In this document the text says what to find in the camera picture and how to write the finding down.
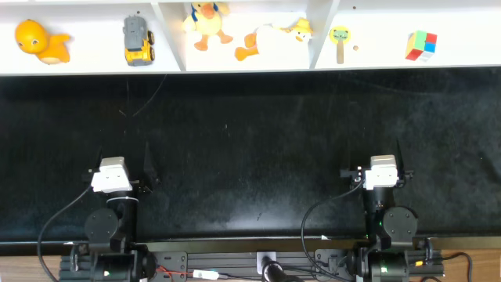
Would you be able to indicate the white shelf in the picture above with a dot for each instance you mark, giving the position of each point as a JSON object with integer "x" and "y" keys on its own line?
{"x": 391, "y": 55}

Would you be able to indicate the grey and yellow toy truck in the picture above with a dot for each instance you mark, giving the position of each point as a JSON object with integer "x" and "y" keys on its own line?
{"x": 138, "y": 43}

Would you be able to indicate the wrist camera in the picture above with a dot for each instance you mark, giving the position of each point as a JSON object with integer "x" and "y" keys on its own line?
{"x": 381, "y": 172}
{"x": 111, "y": 176}

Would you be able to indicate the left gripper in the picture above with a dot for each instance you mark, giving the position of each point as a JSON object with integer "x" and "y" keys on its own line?
{"x": 141, "y": 186}

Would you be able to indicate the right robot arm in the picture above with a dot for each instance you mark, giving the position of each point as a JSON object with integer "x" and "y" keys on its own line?
{"x": 399, "y": 225}

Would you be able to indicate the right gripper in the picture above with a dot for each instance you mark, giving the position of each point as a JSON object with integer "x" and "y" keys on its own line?
{"x": 352, "y": 174}

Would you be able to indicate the yellow plush duck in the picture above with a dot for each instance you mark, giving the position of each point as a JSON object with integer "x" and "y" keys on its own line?
{"x": 206, "y": 21}

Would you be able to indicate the yellow rubber duck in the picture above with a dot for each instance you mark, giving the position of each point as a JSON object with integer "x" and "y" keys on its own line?
{"x": 35, "y": 37}

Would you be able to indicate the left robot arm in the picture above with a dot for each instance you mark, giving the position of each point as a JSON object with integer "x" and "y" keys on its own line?
{"x": 101, "y": 227}

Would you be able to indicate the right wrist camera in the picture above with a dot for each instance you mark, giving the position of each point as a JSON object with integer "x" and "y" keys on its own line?
{"x": 381, "y": 172}

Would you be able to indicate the mounting rail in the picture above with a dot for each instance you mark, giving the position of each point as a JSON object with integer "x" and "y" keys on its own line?
{"x": 235, "y": 266}

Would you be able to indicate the many-coloured puzzle cube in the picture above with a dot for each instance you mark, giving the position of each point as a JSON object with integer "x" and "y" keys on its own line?
{"x": 420, "y": 45}

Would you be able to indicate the white plush duck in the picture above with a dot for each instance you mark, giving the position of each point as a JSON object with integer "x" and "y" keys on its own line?
{"x": 278, "y": 41}

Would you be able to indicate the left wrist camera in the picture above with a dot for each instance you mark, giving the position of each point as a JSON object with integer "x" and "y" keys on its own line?
{"x": 111, "y": 176}

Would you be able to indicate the yellow rattle drum toy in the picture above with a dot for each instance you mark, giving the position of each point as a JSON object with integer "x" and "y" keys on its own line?
{"x": 339, "y": 35}

